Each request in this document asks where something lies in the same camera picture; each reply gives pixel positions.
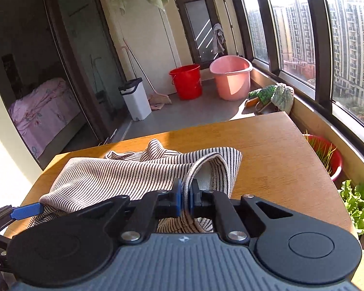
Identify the striped knit garment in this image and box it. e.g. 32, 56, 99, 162
29, 139, 243, 233

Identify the green white cloth pile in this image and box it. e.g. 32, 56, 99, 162
245, 83, 295, 114

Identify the long pole in corner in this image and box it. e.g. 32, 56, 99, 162
222, 0, 239, 56

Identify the red pot with grass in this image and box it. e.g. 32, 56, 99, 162
303, 133, 343, 181

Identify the red plastic bucket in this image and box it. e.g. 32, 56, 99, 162
169, 64, 202, 101

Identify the pink bed cover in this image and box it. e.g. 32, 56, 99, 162
8, 78, 81, 158

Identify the green leafy plant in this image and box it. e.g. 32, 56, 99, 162
338, 179, 364, 236

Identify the pink plastic tub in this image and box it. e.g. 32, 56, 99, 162
209, 55, 253, 101

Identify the white trash bin black lid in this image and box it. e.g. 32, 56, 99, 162
119, 78, 152, 121

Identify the grey rag on window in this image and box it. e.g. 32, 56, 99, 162
212, 23, 226, 55

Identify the broom with long handle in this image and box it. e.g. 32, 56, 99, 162
123, 39, 172, 110

